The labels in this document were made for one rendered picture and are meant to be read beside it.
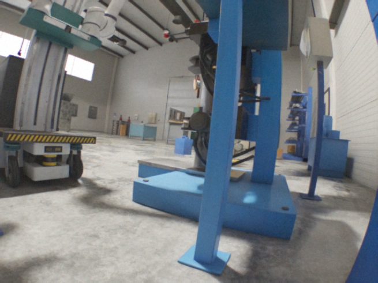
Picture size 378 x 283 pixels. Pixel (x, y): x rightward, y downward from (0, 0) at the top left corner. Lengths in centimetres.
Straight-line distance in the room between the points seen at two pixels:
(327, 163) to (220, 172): 302
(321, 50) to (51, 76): 214
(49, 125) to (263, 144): 154
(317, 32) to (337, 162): 222
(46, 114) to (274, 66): 171
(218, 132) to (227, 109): 7
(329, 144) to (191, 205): 284
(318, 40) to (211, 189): 161
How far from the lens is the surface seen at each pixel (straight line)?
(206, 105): 155
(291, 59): 1336
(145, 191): 108
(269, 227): 91
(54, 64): 167
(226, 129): 53
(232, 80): 56
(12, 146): 124
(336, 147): 351
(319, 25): 198
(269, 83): 150
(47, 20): 143
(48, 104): 161
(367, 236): 55
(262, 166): 144
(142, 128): 936
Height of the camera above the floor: 39
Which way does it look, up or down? 1 degrees down
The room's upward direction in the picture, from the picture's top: 6 degrees clockwise
